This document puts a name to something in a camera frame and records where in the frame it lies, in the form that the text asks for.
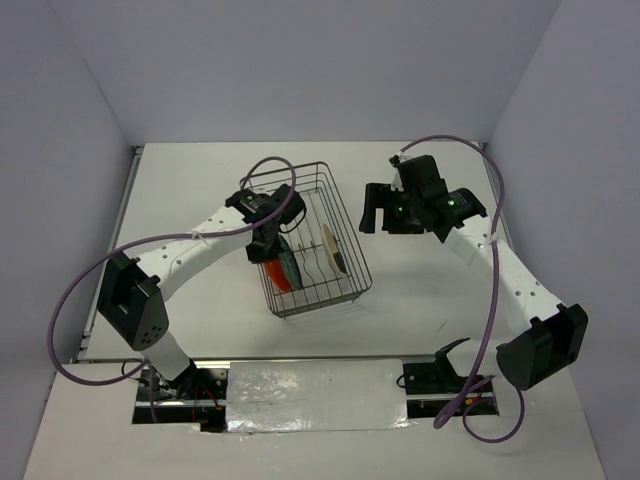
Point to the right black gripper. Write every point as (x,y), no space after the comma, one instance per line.
(381,195)

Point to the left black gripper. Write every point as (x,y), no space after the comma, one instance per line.
(257,256)

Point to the orange plate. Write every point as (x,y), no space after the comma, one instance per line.
(276,274)

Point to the cream plate with dark edge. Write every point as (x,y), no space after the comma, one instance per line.
(332,252)

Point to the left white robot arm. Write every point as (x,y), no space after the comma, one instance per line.
(134,290)

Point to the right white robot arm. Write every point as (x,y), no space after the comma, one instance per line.
(549,334)

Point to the green rimmed white plate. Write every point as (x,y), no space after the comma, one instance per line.
(289,265)

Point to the silver foil covered panel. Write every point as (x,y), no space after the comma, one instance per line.
(315,396)

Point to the metal wire dish rack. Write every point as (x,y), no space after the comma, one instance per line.
(322,288)

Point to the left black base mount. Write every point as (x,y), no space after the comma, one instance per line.
(202,406)

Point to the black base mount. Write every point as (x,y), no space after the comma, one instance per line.
(429,386)
(202,406)

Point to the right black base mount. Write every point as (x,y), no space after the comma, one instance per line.
(429,386)

